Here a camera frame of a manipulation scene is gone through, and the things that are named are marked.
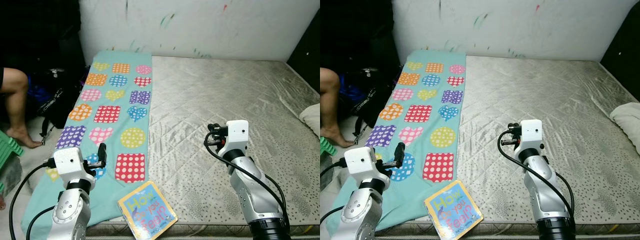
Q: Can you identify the teal blanket with dotted patches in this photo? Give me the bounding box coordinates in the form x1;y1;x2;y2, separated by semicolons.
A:
325;49;467;237
21;50;153;237

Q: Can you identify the colourful children's board book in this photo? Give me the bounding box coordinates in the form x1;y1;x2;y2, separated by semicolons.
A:
117;181;179;240
424;180;484;240

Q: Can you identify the cream white pillow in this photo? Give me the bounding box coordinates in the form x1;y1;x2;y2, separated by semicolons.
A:
299;103;321;138
609;102;640;142

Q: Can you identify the grey quilted mattress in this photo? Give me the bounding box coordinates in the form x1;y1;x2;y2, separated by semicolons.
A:
395;55;640;238
85;55;321;238

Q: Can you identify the black bag white lettering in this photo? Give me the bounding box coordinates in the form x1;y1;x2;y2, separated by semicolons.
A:
352;67;401;146
37;67;88;146

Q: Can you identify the green plastic stool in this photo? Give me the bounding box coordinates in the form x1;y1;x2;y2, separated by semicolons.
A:
0;129;24;173
320;136;337;156

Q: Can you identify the person bare leg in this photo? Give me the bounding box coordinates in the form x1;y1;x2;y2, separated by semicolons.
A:
320;67;353;148
0;67;43;149

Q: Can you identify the black tufted headboard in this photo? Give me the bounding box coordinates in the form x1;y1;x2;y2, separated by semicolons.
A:
600;10;640;87
286;10;321;93

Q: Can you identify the black mesh chair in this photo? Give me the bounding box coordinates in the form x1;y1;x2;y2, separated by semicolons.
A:
320;0;401;121
0;0;86;126

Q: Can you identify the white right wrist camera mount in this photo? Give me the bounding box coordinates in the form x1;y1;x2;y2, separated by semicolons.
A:
520;119;544;151
226;120;250;152

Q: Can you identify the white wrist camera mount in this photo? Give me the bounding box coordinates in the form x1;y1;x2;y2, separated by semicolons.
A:
345;146;379;177
53;147;86;177
520;119;544;151
226;120;250;152

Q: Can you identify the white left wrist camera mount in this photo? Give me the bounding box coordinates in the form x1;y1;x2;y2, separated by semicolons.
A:
345;146;379;177
53;147;86;177

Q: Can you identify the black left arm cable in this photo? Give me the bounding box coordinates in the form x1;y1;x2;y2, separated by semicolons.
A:
320;159;348;240
9;159;57;240

